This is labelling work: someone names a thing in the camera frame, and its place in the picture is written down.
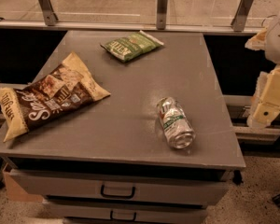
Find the green chips bag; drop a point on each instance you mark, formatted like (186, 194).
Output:
(132, 46)

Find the right metal railing bracket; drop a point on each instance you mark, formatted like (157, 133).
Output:
(239, 20)

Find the upper grey drawer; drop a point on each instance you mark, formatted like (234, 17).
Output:
(122, 188)

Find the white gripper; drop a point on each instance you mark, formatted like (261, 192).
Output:
(279, 42)

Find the middle metal railing bracket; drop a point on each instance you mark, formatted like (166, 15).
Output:
(161, 14)

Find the metal railing bracket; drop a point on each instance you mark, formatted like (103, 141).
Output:
(239, 20)
(161, 14)
(50, 18)

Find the grey drawer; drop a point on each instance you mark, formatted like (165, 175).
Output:
(130, 213)
(122, 188)

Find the silver green 7up can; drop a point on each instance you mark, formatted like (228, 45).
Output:
(176, 127)

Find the lower grey drawer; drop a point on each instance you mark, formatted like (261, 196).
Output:
(130, 213)

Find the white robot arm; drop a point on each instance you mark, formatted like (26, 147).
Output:
(272, 43)

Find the left metal railing bracket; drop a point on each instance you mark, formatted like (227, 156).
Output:
(50, 18)

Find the brown yellow chips bag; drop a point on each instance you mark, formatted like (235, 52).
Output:
(67, 88)

